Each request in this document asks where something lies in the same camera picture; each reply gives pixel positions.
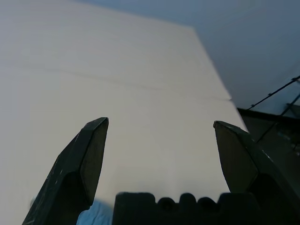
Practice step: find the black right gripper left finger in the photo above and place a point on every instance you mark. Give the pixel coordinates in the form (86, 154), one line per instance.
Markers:
(70, 168)

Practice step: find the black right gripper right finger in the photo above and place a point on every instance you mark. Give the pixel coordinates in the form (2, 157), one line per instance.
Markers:
(253, 164)

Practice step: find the black tripod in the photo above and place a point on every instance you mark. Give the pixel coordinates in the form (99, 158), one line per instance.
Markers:
(274, 92)

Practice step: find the blue grey printed rag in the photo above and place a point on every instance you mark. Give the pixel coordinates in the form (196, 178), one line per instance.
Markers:
(98, 214)

